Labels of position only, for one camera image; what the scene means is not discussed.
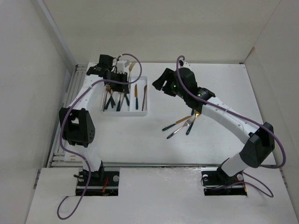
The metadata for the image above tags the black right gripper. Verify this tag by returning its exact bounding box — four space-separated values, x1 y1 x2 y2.
152 68 187 99

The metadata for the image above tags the gold spoon green handle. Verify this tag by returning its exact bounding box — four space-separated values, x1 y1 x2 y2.
186 111 200 135
116 93 122 112
124 93 130 106

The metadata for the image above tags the copper knife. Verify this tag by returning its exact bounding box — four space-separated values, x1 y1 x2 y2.
142 85 147 111

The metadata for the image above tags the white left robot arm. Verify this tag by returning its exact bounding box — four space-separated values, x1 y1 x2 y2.
59 55 129 185

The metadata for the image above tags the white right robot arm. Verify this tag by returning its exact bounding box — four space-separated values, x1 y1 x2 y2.
152 68 274 185

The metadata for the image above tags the white cutlery tray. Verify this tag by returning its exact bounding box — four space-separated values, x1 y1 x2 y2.
100 76 148 117

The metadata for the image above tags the gold fork in tray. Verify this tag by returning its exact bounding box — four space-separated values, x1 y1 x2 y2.
110 90 115 108

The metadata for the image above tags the silver fork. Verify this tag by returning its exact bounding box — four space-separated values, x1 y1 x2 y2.
166 115 195 139

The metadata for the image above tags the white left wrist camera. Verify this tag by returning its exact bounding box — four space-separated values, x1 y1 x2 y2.
116 60 130 74

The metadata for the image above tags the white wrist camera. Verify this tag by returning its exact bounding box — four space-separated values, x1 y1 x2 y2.
116 60 130 74
179 60 191 68

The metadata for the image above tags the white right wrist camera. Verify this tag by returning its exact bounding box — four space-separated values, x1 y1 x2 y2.
179 60 191 68

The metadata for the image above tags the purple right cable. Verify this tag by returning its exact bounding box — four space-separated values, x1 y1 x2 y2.
176 55 287 198

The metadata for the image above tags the purple cable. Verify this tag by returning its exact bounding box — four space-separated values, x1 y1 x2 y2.
176 55 287 198
57 53 142 220

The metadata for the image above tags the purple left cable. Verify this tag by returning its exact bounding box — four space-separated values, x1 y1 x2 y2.
57 53 142 220

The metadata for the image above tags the aluminium rail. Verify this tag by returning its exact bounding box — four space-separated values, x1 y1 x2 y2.
45 64 87 168

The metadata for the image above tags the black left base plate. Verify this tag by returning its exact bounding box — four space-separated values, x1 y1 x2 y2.
73 169 120 196

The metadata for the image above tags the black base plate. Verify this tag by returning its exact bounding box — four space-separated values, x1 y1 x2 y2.
200 170 247 196
73 169 120 196

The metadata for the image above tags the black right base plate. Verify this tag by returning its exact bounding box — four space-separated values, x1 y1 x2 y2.
200 170 247 196

